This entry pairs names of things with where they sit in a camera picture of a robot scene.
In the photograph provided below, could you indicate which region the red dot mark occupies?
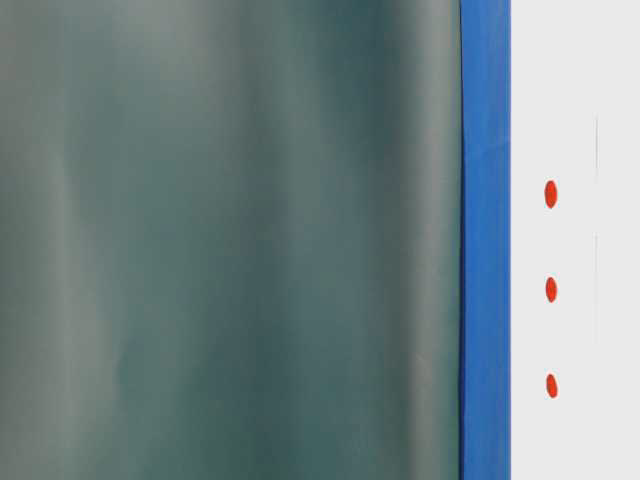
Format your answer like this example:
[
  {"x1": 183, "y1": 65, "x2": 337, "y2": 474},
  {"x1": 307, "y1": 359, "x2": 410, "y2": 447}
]
[
  {"x1": 545, "y1": 276, "x2": 558, "y2": 303},
  {"x1": 545, "y1": 373, "x2": 558, "y2": 398},
  {"x1": 544, "y1": 180, "x2": 558, "y2": 209}
]

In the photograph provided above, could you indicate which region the green backdrop curtain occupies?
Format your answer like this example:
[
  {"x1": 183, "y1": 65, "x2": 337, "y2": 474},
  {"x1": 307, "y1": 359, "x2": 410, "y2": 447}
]
[{"x1": 1, "y1": 1, "x2": 461, "y2": 479}]

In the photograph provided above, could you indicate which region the blue table mat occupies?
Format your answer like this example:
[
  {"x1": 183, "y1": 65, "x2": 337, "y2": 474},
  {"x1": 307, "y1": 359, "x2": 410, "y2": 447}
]
[{"x1": 459, "y1": 0, "x2": 511, "y2": 479}]

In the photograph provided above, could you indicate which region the white foam board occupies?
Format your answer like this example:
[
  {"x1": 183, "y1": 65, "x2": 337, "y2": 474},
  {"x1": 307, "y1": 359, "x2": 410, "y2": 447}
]
[{"x1": 510, "y1": 1, "x2": 639, "y2": 479}]

